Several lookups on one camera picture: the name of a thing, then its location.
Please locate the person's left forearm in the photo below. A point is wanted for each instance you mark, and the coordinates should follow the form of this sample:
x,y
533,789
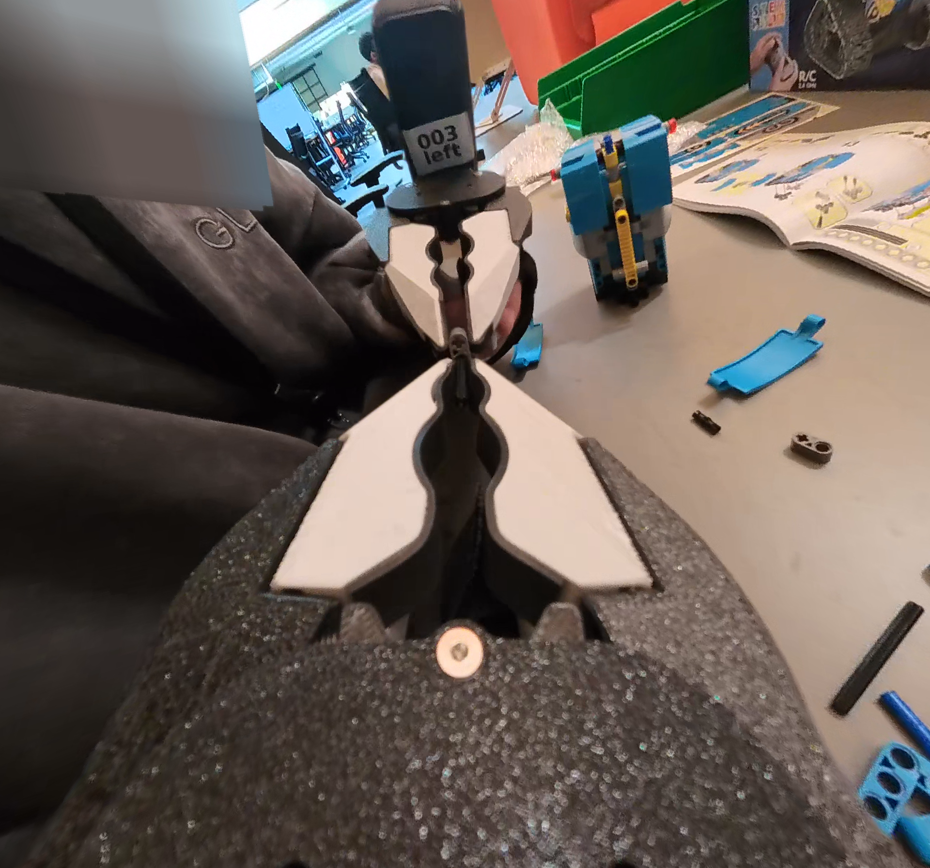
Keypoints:
x,y
341,279

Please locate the white instruction booklet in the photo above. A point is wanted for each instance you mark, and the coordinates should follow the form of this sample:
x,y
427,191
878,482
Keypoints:
x,y
835,214

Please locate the blue curved panel piece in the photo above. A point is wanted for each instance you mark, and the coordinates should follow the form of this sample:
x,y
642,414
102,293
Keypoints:
x,y
763,359
529,348

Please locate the clear plastic bag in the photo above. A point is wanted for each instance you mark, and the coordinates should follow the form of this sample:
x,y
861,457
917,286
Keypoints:
x,y
537,149

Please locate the blue yellow toy brick model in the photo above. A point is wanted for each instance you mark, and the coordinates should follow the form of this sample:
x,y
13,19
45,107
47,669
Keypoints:
x,y
588,199

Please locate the dark blue toy kit box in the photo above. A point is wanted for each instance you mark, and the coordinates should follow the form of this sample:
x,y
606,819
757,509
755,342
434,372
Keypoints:
x,y
872,25

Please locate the short black pin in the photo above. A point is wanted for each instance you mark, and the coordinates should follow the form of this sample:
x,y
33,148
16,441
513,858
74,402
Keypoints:
x,y
706,422

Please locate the person's left hand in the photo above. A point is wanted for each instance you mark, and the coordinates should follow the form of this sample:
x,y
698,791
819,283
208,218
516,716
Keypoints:
x,y
513,312

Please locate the long black axle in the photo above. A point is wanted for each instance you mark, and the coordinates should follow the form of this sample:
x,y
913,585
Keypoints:
x,y
875,657

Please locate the printed paper sheet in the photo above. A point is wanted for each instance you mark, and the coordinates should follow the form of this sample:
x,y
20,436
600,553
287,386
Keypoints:
x,y
755,119

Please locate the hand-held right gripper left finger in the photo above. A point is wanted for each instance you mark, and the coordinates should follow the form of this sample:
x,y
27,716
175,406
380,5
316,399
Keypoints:
x,y
349,512

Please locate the blue axle rod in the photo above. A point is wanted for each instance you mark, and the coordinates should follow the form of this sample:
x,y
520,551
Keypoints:
x,y
904,719

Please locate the green plastic bin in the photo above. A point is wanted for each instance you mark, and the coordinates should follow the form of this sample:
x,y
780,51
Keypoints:
x,y
654,69

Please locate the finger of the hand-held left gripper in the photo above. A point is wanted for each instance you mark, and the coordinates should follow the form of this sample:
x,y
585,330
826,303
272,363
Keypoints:
x,y
410,279
498,258

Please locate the dark grey two-hole connector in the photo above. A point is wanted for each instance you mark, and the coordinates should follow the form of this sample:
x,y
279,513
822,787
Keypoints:
x,y
817,452
459,341

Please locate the blue holed liftarm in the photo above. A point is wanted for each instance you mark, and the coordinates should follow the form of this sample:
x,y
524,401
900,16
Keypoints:
x,y
864,786

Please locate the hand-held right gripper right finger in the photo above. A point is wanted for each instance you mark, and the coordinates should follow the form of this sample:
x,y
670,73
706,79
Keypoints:
x,y
567,519

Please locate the small blue slope piece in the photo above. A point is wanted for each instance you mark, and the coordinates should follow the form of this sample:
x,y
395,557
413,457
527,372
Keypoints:
x,y
917,839

